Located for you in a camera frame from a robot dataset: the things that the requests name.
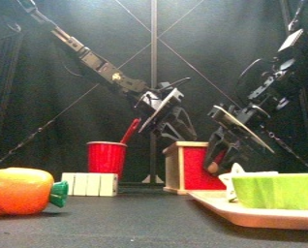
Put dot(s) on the wooden drawer cabinet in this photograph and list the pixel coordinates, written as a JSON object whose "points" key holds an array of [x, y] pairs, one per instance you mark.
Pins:
{"points": [[173, 168]]}

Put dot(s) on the red plastic spoon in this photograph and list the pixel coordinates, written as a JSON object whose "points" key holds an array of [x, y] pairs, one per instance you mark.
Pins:
{"points": [[131, 129]]}

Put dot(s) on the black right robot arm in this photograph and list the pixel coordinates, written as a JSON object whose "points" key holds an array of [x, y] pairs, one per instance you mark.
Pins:
{"points": [[290, 64]]}

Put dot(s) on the white star-shaped toy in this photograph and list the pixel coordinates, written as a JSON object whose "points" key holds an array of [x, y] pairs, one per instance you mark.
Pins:
{"points": [[229, 184]]}

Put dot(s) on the red plastic cup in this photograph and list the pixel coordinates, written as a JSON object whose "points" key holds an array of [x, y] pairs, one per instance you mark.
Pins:
{"points": [[106, 160]]}

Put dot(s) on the white toy block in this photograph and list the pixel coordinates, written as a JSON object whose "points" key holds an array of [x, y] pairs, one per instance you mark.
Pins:
{"points": [[109, 185], [81, 184], [94, 184], [68, 184]]}

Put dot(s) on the orange toy carrot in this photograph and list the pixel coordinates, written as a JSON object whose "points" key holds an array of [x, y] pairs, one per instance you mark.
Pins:
{"points": [[21, 192]]}

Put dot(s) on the light wooden tray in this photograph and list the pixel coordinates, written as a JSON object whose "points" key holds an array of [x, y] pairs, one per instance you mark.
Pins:
{"points": [[255, 219]]}

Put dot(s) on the metal frame pole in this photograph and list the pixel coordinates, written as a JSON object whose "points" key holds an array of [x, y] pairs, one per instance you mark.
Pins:
{"points": [[154, 51]]}

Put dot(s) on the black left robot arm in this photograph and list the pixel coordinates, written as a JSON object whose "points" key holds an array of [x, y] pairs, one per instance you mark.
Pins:
{"points": [[97, 63]]}

